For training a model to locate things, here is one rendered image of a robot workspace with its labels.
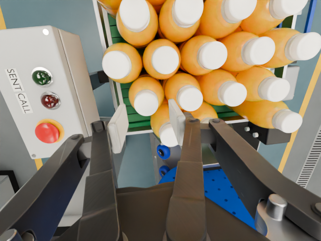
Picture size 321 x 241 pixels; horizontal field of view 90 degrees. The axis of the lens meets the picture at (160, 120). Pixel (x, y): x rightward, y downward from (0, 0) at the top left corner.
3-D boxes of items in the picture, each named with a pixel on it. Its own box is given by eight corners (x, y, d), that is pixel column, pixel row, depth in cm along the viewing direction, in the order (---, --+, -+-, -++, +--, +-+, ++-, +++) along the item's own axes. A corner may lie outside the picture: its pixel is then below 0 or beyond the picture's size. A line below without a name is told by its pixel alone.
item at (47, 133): (43, 141, 27) (38, 145, 26) (35, 122, 26) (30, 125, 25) (64, 139, 27) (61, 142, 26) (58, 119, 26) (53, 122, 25)
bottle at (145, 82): (159, 97, 46) (166, 120, 29) (134, 97, 46) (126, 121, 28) (159, 71, 43) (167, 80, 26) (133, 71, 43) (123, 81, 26)
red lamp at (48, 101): (46, 108, 25) (41, 110, 24) (41, 94, 24) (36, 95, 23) (60, 106, 25) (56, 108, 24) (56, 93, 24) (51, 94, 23)
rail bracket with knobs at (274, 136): (238, 130, 52) (258, 147, 43) (240, 109, 50) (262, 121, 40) (267, 127, 53) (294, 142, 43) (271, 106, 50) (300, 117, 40)
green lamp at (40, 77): (38, 85, 24) (32, 87, 23) (32, 70, 23) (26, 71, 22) (53, 84, 24) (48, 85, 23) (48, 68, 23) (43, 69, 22)
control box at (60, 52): (59, 134, 38) (29, 160, 28) (26, 39, 30) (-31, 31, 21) (102, 129, 38) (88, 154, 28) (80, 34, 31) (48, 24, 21)
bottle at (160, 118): (144, 104, 47) (143, 132, 29) (162, 88, 45) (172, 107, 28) (161, 121, 49) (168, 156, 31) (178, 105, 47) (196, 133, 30)
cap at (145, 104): (157, 112, 28) (158, 115, 27) (135, 113, 28) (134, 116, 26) (157, 90, 27) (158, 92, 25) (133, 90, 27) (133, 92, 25)
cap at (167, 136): (155, 132, 30) (155, 136, 28) (171, 118, 29) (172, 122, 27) (168, 145, 31) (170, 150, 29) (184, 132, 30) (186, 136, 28)
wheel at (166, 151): (166, 163, 44) (171, 159, 45) (165, 148, 43) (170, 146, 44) (155, 157, 47) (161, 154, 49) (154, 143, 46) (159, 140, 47)
